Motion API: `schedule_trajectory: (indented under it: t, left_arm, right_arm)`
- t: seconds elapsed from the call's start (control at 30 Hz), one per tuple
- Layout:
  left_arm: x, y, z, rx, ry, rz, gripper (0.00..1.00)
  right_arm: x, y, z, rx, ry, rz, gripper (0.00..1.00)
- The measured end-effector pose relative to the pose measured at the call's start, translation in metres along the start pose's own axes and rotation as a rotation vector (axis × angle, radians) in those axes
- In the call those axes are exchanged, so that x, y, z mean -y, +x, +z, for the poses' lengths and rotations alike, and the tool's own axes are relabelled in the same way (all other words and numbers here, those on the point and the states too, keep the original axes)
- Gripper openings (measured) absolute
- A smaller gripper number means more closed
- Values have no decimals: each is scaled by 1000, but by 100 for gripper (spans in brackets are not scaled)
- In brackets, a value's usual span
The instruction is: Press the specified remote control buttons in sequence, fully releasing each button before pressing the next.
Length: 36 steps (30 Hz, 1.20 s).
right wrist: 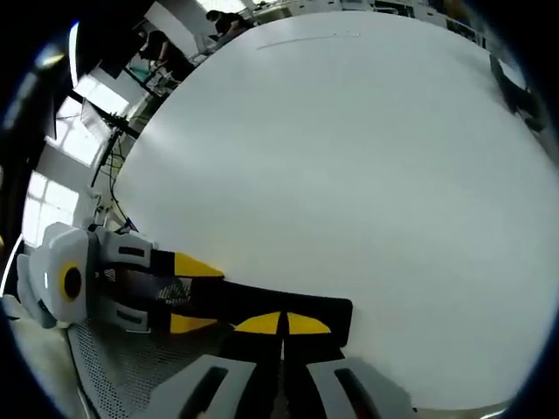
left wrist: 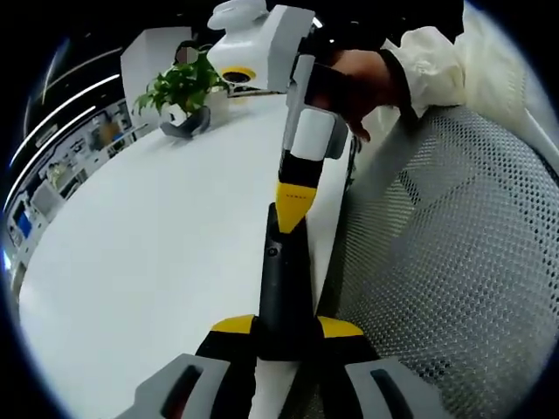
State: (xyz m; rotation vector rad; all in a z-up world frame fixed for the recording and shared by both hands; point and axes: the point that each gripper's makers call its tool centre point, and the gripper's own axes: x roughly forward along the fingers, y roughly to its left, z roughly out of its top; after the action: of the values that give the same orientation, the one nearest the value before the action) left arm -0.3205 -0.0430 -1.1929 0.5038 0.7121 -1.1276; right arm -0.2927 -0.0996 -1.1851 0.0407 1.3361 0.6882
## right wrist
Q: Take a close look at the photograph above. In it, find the black headset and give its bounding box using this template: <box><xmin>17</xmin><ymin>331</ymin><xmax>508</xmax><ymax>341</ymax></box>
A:
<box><xmin>488</xmin><ymin>54</ymin><xmax>549</xmax><ymax>133</ymax></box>

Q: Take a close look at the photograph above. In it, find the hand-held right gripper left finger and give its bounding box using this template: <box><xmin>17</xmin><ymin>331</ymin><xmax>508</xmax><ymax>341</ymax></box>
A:
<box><xmin>148</xmin><ymin>310</ymin><xmax>283</xmax><ymax>419</ymax></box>

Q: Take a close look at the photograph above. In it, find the black wall screen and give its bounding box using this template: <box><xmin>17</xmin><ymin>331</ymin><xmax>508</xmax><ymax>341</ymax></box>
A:
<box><xmin>74</xmin><ymin>19</ymin><xmax>148</xmax><ymax>80</ymax></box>

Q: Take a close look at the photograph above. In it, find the black tripod stand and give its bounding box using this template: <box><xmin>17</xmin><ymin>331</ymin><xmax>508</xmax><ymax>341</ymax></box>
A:
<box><xmin>89</xmin><ymin>106</ymin><xmax>141</xmax><ymax>185</ymax></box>

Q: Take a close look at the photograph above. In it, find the grey mesh chair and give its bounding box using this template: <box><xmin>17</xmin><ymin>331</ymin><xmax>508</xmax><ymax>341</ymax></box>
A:
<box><xmin>65</xmin><ymin>320</ymin><xmax>237</xmax><ymax>419</ymax></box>

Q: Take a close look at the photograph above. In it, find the black remote control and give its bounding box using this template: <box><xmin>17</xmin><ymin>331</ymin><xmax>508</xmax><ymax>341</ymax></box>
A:
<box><xmin>174</xmin><ymin>277</ymin><xmax>354</xmax><ymax>349</ymax></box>

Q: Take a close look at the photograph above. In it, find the white monitor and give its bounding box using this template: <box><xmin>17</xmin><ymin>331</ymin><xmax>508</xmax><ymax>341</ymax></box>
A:
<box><xmin>80</xmin><ymin>98</ymin><xmax>111</xmax><ymax>141</ymax></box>

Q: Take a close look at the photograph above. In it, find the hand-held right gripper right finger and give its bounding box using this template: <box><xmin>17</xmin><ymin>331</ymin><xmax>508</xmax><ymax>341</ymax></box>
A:
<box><xmin>283</xmin><ymin>310</ymin><xmax>416</xmax><ymax>419</ymax></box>

